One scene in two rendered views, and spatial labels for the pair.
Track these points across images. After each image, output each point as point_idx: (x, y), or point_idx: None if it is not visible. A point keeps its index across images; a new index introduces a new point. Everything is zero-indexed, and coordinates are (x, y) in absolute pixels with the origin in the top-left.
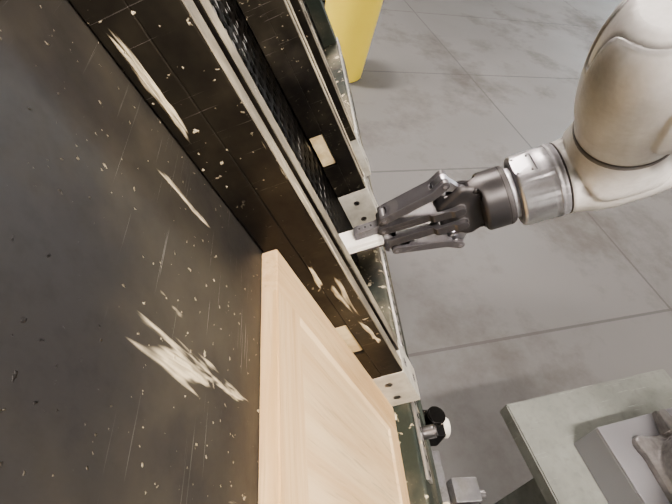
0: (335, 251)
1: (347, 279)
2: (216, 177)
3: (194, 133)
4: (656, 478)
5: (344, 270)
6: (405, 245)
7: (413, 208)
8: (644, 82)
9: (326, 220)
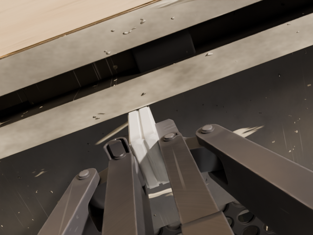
0: (205, 2)
1: (130, 11)
2: None
3: None
4: None
5: (156, 6)
6: (89, 194)
7: (259, 165)
8: None
9: (250, 40)
